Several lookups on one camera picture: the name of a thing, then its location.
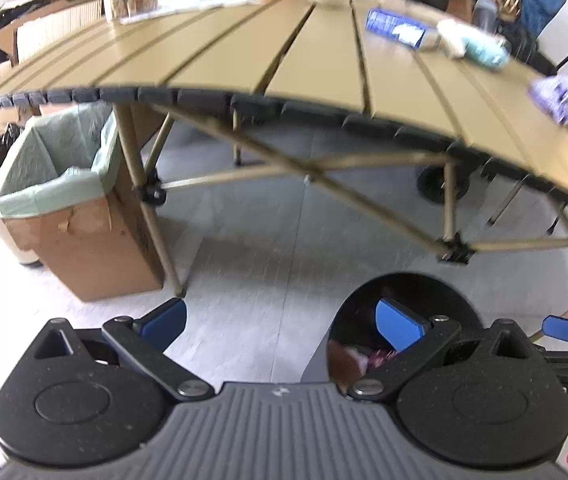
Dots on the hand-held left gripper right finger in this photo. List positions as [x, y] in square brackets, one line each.
[399, 325]

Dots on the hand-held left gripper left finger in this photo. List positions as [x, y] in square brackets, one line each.
[164, 322]

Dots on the magenta cloth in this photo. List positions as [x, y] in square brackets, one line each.
[379, 359]

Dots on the black round trash bin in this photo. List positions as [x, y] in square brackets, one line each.
[364, 285]

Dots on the brown cardboard box bin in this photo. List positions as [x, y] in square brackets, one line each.
[89, 255]

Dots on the black cart wheel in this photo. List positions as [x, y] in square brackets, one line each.
[436, 185]

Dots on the cream round bin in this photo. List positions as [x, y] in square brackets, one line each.
[9, 240]

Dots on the pale green plastic liner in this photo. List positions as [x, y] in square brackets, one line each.
[49, 160]

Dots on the purple printed wrapper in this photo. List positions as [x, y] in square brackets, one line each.
[556, 97]

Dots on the beige folding slatted table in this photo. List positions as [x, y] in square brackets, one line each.
[314, 50]

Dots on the teal and white fluffy cloth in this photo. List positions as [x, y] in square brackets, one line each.
[474, 45]

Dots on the blue snack packet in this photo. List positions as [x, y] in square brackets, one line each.
[399, 27]

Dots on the corrugated cardboard box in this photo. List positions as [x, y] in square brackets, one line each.
[49, 25]

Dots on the white flat sheet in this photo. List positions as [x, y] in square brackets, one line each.
[189, 2]

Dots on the grey bottle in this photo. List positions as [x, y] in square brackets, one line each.
[485, 12]

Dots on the blue bag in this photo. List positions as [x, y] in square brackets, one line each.
[539, 5]

